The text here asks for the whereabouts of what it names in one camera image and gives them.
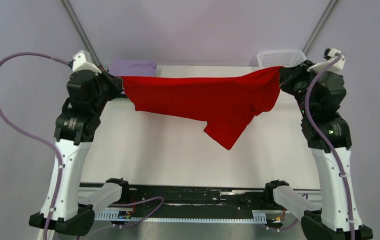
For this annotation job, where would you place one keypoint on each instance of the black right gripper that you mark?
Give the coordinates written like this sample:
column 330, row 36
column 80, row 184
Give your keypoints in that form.
column 288, row 75

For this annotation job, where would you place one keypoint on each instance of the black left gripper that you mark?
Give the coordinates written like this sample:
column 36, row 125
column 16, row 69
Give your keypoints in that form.
column 115, row 82

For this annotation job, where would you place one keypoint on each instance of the red t shirt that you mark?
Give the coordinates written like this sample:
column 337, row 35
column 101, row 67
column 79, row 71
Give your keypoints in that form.
column 226, row 104

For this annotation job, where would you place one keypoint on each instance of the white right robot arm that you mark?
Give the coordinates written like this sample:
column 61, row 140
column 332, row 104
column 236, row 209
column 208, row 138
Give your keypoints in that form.
column 319, row 90

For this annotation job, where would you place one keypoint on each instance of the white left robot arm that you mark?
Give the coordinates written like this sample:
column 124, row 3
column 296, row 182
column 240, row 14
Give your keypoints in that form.
column 63, row 211

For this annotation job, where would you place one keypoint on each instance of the lavender folded t shirt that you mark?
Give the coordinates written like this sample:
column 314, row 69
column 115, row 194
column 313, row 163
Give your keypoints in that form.
column 125, row 67

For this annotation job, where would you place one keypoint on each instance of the white plastic basket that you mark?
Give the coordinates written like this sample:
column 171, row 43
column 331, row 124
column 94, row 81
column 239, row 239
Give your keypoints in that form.
column 287, row 58

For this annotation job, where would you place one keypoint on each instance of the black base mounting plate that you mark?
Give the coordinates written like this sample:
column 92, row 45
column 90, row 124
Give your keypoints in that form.
column 193, row 202

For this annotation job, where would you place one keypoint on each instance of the right aluminium frame post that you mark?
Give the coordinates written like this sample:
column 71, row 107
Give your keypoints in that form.
column 319, row 26

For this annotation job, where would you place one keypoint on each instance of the aluminium frame post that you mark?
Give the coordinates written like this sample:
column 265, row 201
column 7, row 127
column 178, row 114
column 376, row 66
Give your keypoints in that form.
column 319, row 26
column 74, row 19

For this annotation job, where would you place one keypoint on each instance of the left aluminium frame post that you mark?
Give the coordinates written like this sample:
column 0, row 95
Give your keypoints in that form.
column 74, row 19

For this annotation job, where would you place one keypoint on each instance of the aluminium front rail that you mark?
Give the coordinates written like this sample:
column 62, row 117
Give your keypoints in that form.
column 189, row 191

